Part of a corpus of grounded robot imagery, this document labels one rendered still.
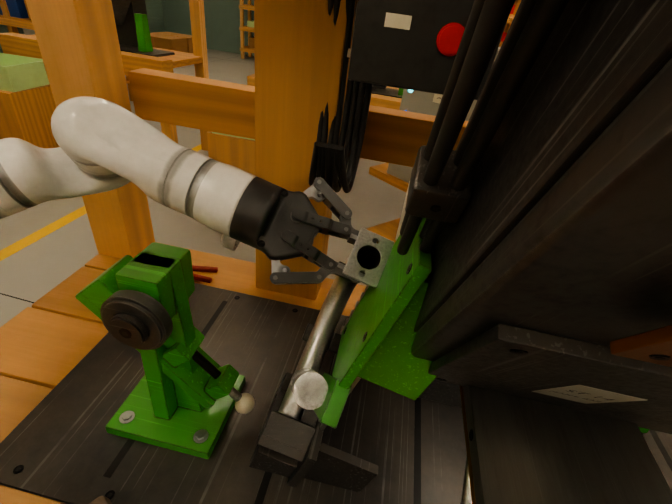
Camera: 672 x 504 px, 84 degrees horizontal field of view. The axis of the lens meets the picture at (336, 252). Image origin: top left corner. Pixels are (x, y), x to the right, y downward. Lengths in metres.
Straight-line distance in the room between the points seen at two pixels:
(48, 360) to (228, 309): 0.30
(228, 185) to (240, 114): 0.40
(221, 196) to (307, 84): 0.30
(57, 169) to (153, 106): 0.40
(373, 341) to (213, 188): 0.22
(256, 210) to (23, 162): 0.23
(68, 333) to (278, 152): 0.50
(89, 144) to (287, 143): 0.33
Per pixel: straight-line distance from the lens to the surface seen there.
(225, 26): 11.58
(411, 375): 0.40
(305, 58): 0.64
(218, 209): 0.41
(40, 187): 0.49
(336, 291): 0.52
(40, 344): 0.84
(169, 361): 0.54
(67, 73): 0.86
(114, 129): 0.45
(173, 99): 0.85
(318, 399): 0.43
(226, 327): 0.75
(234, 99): 0.79
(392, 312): 0.32
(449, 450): 0.65
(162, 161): 0.43
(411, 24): 0.51
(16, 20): 6.35
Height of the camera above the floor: 1.43
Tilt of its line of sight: 34 degrees down
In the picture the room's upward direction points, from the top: 8 degrees clockwise
